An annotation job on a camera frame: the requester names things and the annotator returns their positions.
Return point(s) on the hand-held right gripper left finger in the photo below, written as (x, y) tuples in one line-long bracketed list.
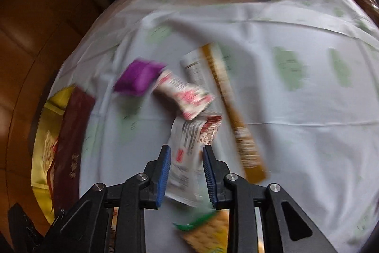
[(164, 176)]

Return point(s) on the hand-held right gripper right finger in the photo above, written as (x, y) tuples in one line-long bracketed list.
[(209, 179)]

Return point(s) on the white red speckled snack packet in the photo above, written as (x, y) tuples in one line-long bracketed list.
[(189, 152)]

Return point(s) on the yellow green cracker packet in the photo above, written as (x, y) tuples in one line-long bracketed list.
[(207, 229)]

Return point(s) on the small red snack packet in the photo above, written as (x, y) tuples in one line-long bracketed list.
[(114, 222)]

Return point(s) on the brown long snack packet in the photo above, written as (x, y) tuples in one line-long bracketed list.
[(237, 116)]

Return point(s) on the pink floral snack bar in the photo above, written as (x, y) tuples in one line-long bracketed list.
[(186, 96)]

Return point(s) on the gold tin box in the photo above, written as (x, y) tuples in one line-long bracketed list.
[(71, 146)]

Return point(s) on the purple snack packet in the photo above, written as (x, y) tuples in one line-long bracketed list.
[(139, 78)]

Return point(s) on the white printed snack packet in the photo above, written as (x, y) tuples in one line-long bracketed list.
[(194, 69)]

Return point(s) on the white green-cloud tablecloth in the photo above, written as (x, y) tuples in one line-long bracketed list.
[(296, 137)]

